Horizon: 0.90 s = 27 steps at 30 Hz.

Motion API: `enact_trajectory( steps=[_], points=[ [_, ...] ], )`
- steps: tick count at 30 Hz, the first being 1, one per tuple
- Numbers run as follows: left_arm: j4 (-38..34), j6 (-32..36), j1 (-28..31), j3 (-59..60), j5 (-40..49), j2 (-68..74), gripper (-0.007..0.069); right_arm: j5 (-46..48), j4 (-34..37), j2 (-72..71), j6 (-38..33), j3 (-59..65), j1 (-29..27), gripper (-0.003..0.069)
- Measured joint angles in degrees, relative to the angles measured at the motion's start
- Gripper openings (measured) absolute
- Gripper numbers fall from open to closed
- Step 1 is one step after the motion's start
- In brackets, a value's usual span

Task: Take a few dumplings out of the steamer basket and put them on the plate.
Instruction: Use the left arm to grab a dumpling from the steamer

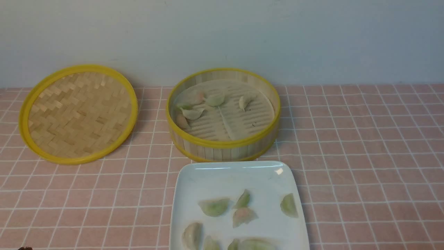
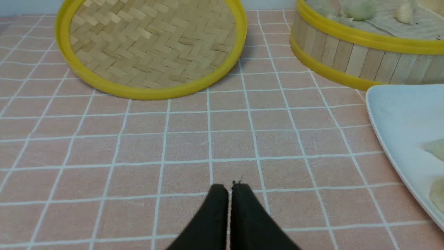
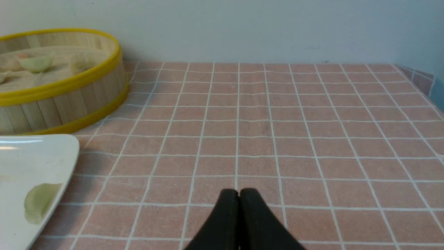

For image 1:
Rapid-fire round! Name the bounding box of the pink white dumpling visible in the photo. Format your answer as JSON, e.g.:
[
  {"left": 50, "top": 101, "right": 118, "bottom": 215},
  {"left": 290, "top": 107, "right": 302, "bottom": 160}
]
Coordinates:
[{"left": 188, "top": 90, "right": 205, "bottom": 106}]

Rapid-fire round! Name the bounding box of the white square plate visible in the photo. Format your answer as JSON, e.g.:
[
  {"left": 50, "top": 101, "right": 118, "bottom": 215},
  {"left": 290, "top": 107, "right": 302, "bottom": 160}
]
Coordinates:
[{"left": 169, "top": 160, "right": 310, "bottom": 250}]

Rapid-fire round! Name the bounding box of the small green dumpling plate centre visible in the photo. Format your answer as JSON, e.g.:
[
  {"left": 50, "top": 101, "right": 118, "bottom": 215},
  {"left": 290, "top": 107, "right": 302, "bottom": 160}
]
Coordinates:
[{"left": 233, "top": 189, "right": 250, "bottom": 209}]

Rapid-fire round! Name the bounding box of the green dumpling plate left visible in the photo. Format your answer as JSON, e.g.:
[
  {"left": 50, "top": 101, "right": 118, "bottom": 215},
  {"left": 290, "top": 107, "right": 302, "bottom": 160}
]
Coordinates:
[{"left": 198, "top": 198, "right": 230, "bottom": 217}]

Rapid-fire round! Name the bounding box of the pink dumpling plate centre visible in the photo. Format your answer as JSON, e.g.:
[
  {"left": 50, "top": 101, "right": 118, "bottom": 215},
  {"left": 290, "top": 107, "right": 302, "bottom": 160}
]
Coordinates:
[{"left": 232, "top": 207, "right": 258, "bottom": 228}]

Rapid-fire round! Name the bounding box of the green dumpling plate right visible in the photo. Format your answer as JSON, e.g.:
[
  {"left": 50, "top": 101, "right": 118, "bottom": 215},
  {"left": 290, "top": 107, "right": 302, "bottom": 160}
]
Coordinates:
[{"left": 280, "top": 193, "right": 299, "bottom": 218}]

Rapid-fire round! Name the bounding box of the pale dumpling plate bottom left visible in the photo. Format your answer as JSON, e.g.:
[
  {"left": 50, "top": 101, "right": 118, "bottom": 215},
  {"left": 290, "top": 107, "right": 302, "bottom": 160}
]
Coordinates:
[{"left": 182, "top": 223, "right": 203, "bottom": 250}]

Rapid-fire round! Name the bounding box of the large green dumpling plate bottom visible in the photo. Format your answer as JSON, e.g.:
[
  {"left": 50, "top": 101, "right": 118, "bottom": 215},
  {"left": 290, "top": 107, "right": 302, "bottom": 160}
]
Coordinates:
[{"left": 238, "top": 239, "right": 276, "bottom": 250}]

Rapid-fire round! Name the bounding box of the bamboo steamer basket yellow rim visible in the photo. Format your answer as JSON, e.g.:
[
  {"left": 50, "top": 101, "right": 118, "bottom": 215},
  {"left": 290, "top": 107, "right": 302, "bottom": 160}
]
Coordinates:
[{"left": 165, "top": 68, "right": 282, "bottom": 162}]

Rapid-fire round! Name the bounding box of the green dumpling in steamer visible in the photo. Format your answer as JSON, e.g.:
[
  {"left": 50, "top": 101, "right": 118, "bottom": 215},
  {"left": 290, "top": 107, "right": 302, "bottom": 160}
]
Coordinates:
[{"left": 204, "top": 93, "right": 225, "bottom": 107}]

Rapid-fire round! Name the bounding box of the white dumpling steamer right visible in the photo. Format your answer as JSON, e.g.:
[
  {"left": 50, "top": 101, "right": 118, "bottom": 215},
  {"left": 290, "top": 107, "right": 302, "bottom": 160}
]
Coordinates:
[{"left": 238, "top": 95, "right": 255, "bottom": 111}]

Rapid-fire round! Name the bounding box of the white dumpling steamer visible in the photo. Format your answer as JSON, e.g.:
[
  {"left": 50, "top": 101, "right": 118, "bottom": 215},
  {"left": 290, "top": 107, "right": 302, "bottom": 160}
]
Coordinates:
[
  {"left": 238, "top": 95, "right": 255, "bottom": 111},
  {"left": 180, "top": 108, "right": 205, "bottom": 120}
]

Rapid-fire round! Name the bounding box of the white dumpling steamer centre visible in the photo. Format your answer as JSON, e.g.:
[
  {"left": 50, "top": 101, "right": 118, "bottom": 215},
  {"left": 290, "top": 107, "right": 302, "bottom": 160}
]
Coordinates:
[{"left": 180, "top": 108, "right": 205, "bottom": 120}]

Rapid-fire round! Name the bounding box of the small green dumpling bottom centre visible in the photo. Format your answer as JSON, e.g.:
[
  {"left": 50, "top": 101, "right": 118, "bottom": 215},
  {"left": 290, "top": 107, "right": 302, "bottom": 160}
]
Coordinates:
[{"left": 227, "top": 239, "right": 240, "bottom": 250}]

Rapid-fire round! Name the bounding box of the bamboo steamer lid yellow rim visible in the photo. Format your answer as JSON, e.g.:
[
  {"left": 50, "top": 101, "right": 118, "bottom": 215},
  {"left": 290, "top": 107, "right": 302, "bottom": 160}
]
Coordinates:
[{"left": 18, "top": 65, "right": 138, "bottom": 165}]

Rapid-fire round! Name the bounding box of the pink checkered tablecloth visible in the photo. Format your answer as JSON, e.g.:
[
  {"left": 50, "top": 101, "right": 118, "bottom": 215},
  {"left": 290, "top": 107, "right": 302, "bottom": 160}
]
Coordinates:
[{"left": 0, "top": 84, "right": 443, "bottom": 250}]

